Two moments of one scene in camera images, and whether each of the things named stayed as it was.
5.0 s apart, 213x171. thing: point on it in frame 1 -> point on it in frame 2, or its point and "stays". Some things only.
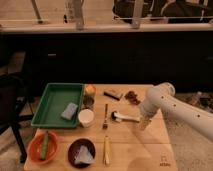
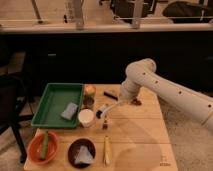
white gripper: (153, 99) -> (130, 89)
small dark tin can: (88, 102) stays
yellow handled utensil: (106, 151) stays
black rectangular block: (111, 95) stays
